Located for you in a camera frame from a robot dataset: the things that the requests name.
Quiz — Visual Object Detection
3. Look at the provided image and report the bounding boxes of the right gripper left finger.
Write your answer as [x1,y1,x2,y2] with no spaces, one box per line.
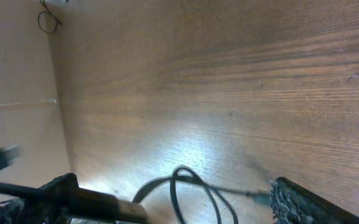
[0,173,79,224]

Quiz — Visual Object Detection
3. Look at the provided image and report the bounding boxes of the black cable with USB-A plug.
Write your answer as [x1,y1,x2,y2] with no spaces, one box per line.
[0,145,151,224]

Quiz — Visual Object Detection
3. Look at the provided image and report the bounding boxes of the thin black cable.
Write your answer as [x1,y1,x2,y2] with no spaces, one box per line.
[37,0,63,35]

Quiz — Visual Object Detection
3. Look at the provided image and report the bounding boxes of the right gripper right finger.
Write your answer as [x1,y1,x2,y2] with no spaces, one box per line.
[270,177,359,224]

